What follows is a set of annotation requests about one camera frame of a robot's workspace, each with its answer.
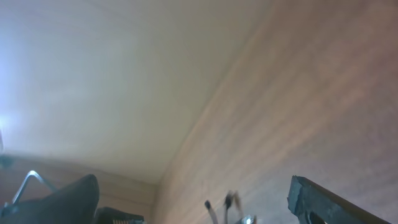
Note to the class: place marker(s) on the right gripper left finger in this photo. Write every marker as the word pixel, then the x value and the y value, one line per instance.
pixel 75 203

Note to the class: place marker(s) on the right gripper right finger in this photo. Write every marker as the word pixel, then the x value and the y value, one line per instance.
pixel 311 204

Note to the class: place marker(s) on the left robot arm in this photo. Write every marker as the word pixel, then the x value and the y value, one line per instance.
pixel 102 215

